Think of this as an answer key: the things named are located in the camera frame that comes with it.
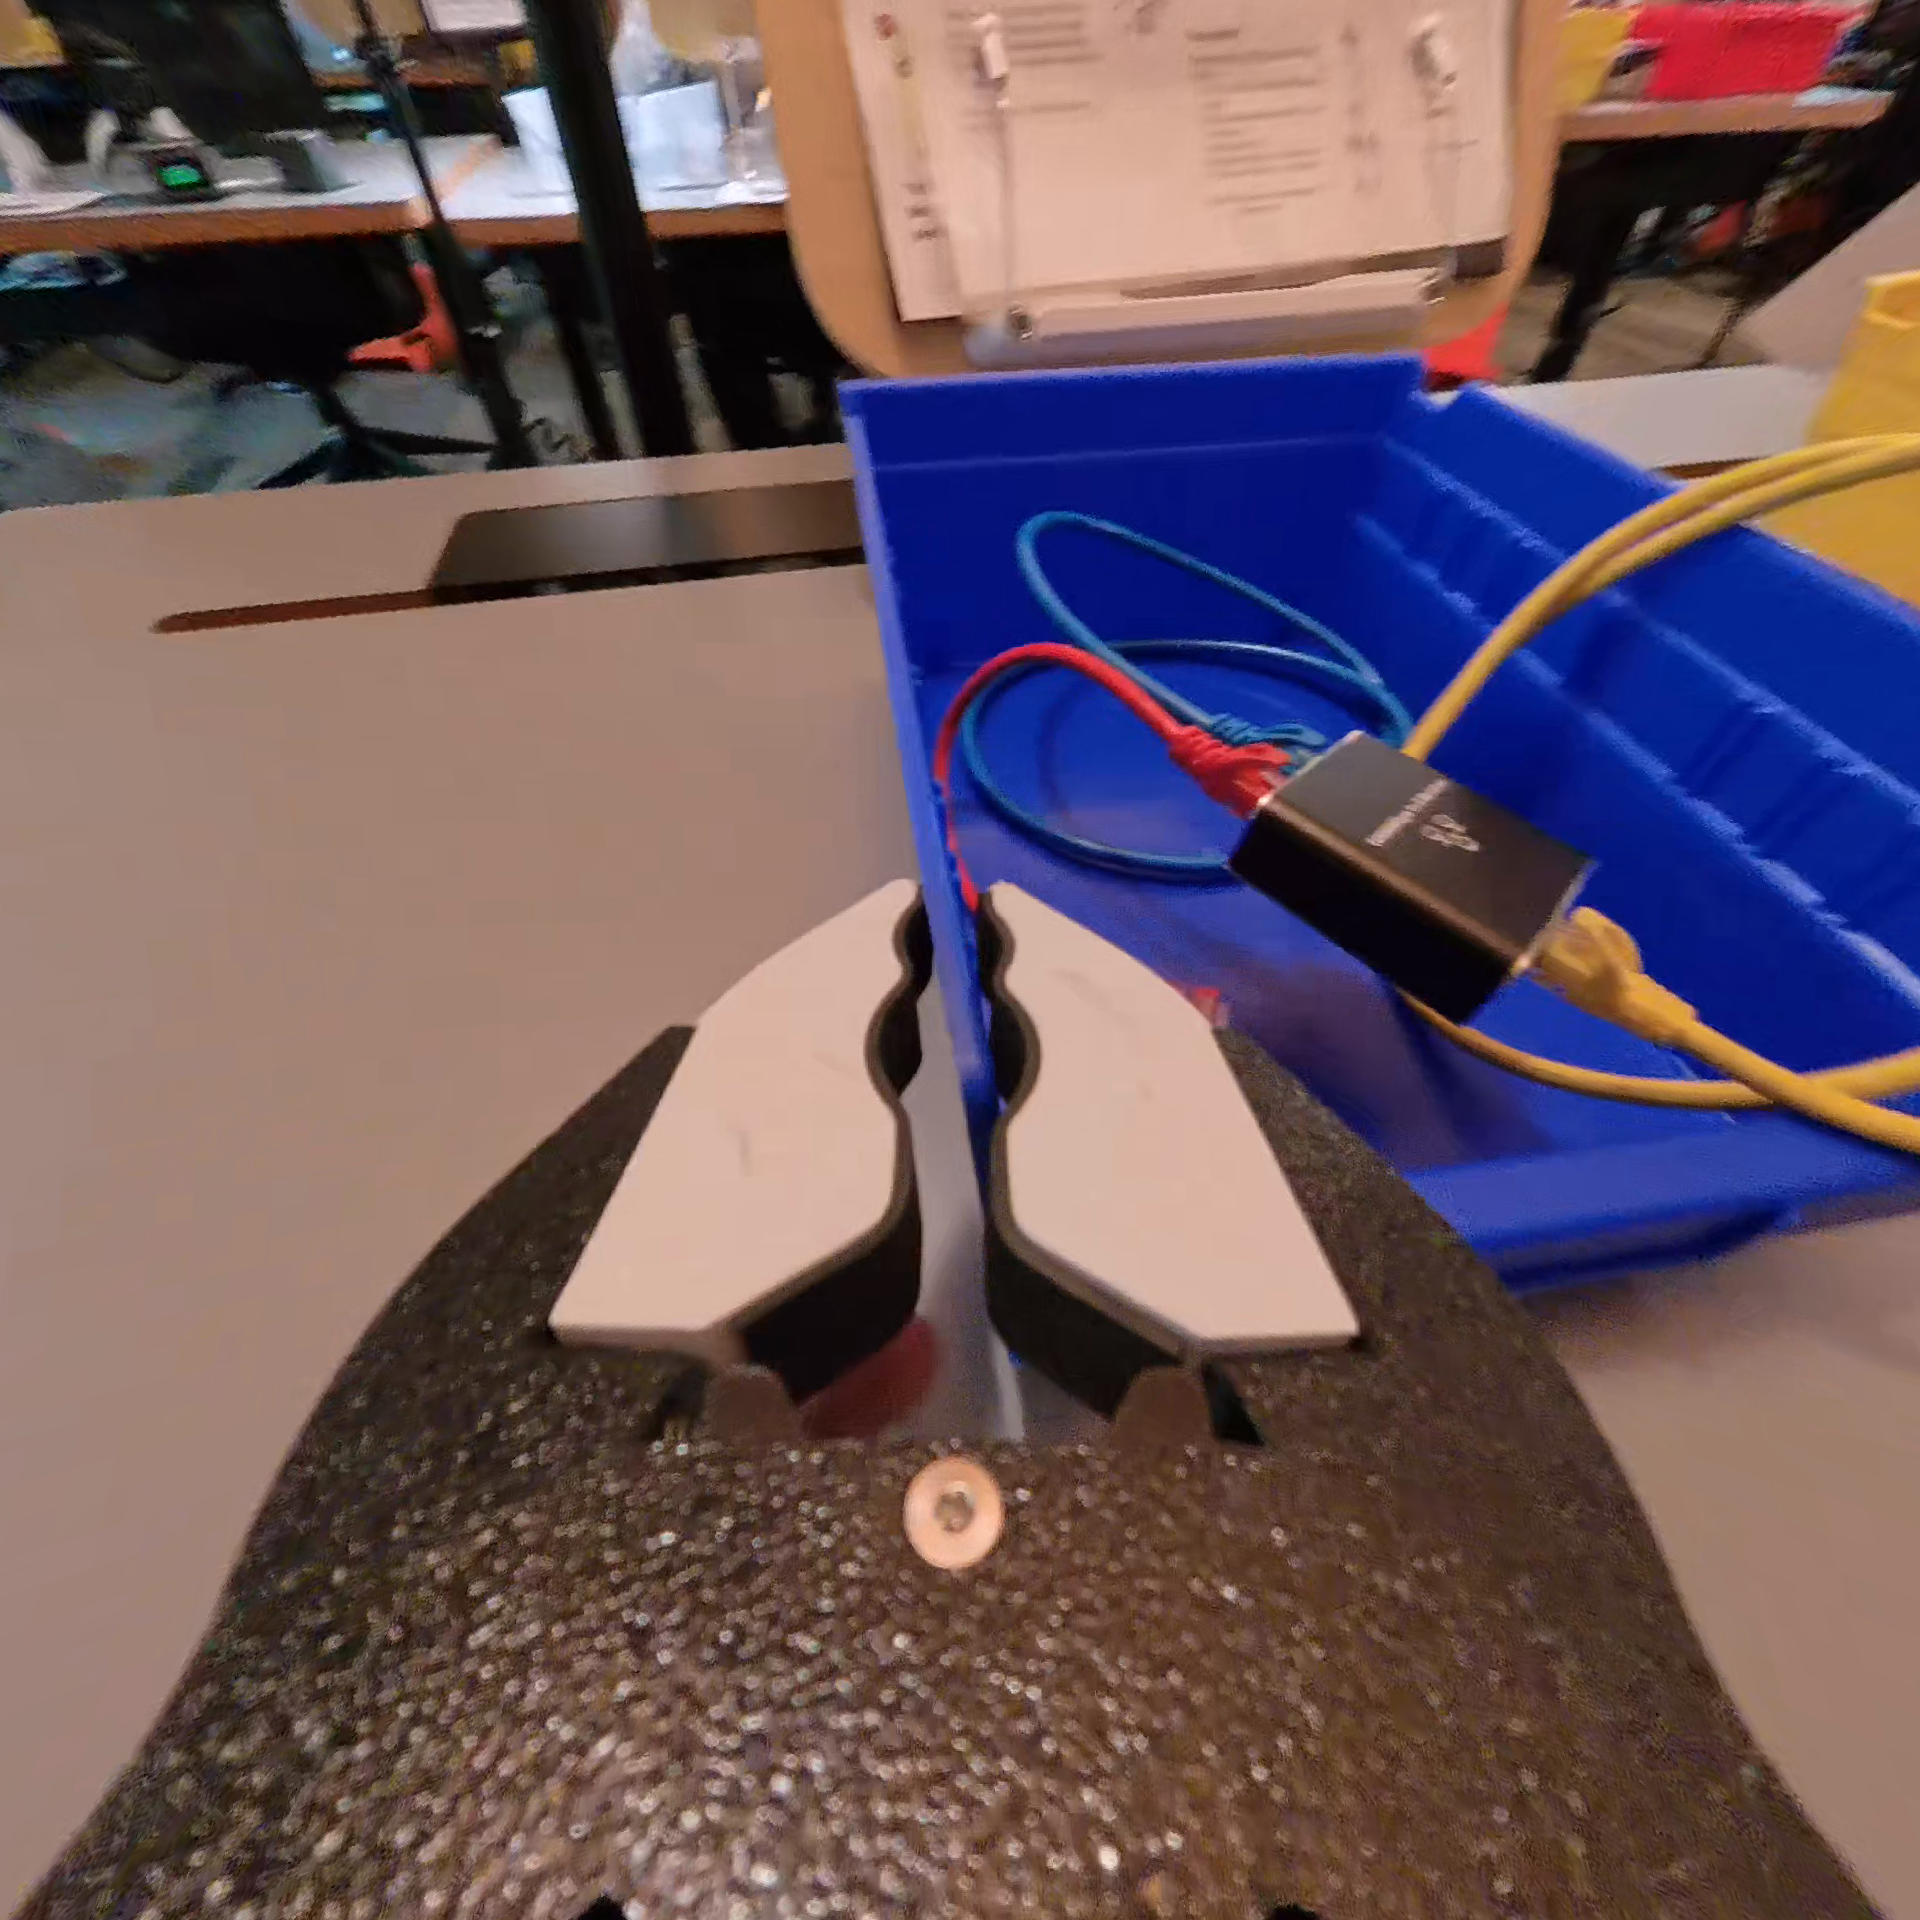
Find black office chair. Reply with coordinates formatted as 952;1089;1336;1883
210;246;503;484

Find wooden document stand with sheets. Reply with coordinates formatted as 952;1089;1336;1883
754;0;1571;375

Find black network splitter box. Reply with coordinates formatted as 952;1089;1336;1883
1231;728;1593;1025

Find blue plastic bin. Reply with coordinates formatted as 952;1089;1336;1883
838;352;1920;1292

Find background work table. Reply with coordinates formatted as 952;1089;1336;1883
0;133;793;259

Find black tripod pole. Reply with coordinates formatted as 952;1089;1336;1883
526;0;694;459

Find grey desk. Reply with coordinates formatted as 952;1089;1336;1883
0;360;1920;1920

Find red network cable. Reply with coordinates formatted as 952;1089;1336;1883
934;641;1294;1036

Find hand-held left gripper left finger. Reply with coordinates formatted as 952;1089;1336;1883
546;878;937;1403

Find blue network cable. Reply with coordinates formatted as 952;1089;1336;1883
958;508;1420;878

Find small yellow plastic bin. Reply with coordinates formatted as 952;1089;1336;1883
1556;0;1637;108

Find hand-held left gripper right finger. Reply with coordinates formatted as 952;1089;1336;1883
976;883;1364;1420

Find yellow network cable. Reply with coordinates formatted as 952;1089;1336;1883
1404;432;1920;1155

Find red plastic bin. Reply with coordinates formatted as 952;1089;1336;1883
1629;0;1896;101

